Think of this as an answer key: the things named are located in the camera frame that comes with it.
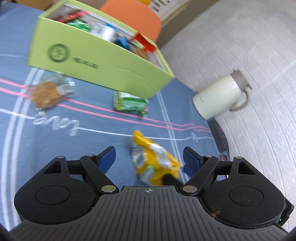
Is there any light green cardboard box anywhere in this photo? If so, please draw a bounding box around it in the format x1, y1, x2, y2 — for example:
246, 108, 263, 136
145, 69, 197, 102
27, 0, 175, 100

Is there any white thermos jug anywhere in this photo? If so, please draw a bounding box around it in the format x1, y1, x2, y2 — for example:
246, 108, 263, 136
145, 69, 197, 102
192, 69, 253, 120

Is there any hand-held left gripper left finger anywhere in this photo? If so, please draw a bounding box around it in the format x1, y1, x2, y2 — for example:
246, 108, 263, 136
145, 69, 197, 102
43, 146, 119, 194

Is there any blue striped tablecloth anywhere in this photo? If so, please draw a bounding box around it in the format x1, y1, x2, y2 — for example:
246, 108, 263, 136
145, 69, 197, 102
0, 3, 229, 232

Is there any orange-red snack packet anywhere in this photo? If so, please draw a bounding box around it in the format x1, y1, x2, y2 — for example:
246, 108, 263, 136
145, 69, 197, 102
58, 10, 89, 24

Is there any small light green packet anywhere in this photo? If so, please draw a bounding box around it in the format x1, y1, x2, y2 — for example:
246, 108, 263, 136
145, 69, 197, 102
113, 91, 149, 116

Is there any brown cardboard box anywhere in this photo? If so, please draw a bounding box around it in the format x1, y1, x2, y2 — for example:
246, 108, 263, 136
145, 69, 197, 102
35, 0, 60, 11

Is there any round cookie clear packet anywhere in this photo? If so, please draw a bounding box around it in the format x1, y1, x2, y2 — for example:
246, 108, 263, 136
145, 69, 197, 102
28, 73, 77, 112

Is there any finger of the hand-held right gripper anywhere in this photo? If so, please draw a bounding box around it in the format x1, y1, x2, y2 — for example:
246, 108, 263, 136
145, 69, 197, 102
162, 174, 186, 189

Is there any yellow silver snack packet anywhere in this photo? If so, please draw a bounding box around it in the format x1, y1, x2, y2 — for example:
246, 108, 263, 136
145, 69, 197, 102
131, 130, 181, 186

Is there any orange chair backrest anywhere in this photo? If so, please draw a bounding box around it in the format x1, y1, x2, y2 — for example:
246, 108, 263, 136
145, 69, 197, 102
99, 0, 162, 43

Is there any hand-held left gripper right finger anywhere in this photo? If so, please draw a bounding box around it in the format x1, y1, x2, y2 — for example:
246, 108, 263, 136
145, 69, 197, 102
181, 146, 265, 195

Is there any printed wall poster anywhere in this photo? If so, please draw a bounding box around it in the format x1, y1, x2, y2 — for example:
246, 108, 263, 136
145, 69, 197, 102
139, 0, 197, 24

